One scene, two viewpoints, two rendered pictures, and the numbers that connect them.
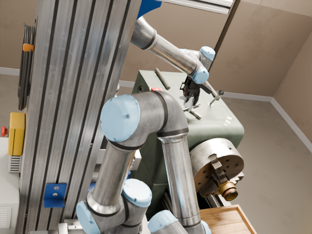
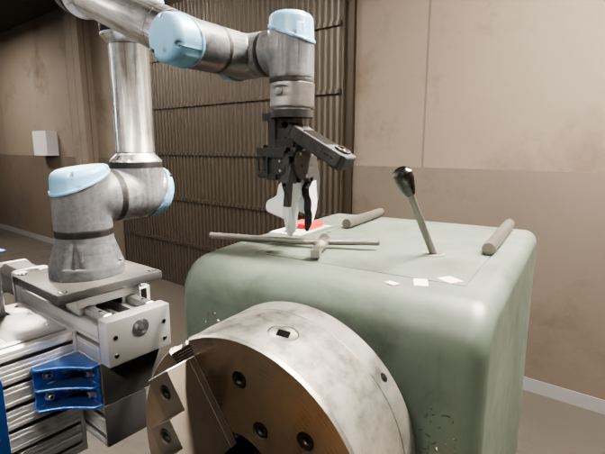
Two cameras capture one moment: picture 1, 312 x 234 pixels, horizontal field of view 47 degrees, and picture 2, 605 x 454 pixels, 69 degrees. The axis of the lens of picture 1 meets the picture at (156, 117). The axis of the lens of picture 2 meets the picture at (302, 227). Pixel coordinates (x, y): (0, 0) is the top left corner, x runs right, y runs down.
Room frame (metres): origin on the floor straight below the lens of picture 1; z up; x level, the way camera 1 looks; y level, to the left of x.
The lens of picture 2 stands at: (1.39, -0.84, 1.43)
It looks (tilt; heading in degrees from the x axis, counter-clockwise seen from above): 10 degrees down; 66
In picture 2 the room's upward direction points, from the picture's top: straight up
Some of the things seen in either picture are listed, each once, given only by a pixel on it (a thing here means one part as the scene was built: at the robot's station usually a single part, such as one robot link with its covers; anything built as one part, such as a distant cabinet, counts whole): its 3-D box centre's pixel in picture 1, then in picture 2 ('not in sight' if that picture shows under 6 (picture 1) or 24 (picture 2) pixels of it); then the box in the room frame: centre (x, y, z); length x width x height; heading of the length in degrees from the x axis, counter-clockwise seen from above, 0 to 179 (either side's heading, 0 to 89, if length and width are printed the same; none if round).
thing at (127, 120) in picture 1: (115, 169); not in sight; (0.80, 0.06, 1.54); 0.15 x 0.12 x 0.55; 139
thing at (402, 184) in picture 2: (219, 94); (403, 181); (1.80, -0.29, 1.38); 0.04 x 0.03 x 0.05; 34
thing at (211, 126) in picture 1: (179, 123); (379, 337); (1.86, -0.15, 1.06); 0.59 x 0.48 x 0.39; 34
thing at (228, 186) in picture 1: (227, 189); not in sight; (1.42, -0.48, 1.08); 0.09 x 0.09 x 0.09; 34
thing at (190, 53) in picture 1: (188, 59); (239, 55); (1.62, -0.05, 1.59); 0.11 x 0.11 x 0.08; 31
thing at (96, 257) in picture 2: not in sight; (85, 249); (1.34, 0.20, 1.21); 0.15 x 0.15 x 0.10
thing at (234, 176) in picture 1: (234, 177); not in sight; (1.53, -0.51, 1.09); 0.12 x 0.11 x 0.05; 124
